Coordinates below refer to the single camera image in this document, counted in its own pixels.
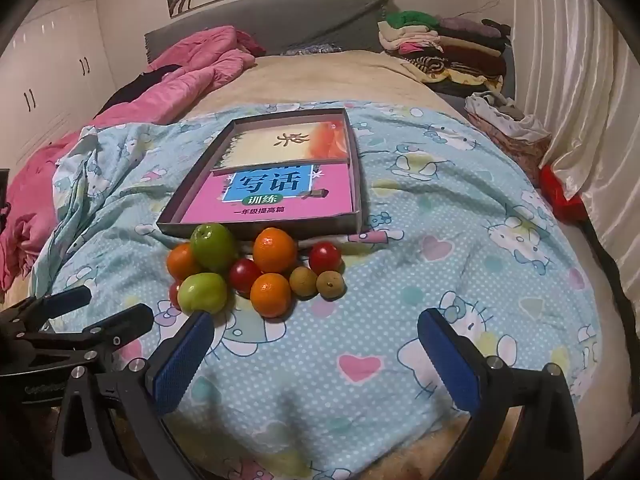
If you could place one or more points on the shallow grey cardboard box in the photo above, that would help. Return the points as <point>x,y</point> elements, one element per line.
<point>320,226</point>

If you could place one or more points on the red cloth item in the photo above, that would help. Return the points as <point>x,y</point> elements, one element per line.
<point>562,192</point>

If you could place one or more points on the beige blanket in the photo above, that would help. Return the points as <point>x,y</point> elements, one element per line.
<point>325,80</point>

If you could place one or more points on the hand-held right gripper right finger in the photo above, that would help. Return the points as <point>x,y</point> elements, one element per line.
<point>450,365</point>

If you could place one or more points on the red cherry tomato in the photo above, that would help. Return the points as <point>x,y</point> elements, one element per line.
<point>245,276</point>
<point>174,294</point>
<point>325,257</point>

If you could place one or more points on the grey pillow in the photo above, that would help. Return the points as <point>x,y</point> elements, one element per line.
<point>280,15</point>

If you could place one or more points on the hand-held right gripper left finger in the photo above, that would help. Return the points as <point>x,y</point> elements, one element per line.
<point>182,360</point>

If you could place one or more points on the black garment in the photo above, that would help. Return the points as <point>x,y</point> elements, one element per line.
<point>130,92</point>

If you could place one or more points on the cream and orange book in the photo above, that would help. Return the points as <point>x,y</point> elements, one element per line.
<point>260,145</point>

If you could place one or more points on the dark green apple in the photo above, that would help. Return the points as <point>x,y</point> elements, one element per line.
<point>212,247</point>

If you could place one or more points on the light green apple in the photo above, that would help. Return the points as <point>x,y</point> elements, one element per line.
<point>202,294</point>

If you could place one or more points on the pink workbook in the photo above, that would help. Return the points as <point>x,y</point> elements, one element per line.
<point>210,200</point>

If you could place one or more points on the pink jacket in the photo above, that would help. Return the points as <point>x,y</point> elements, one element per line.
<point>200,70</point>

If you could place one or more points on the dark patterned cloth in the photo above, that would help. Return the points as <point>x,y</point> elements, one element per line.
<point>312,50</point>

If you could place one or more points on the white crumpled garment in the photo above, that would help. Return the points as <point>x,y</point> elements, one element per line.
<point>500,110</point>

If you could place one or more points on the stack of folded clothes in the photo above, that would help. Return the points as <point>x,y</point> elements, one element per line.
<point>470,55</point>

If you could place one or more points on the white wardrobe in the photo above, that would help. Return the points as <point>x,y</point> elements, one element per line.
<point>50,60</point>

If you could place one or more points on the orange tangerine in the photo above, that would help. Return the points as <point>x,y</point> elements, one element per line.
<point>180,261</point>
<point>274,251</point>
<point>270,295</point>

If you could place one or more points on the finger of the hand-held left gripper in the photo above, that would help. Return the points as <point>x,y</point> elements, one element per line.
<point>65,301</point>
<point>120,322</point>

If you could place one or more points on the cream satin curtain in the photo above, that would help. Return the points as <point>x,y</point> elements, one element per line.
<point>575,85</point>

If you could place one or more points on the small yellow-green fruit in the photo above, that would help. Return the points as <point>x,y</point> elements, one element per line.
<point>330,284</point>

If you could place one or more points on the cartoon print blue blanket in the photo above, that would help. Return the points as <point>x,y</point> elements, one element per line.
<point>350,310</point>

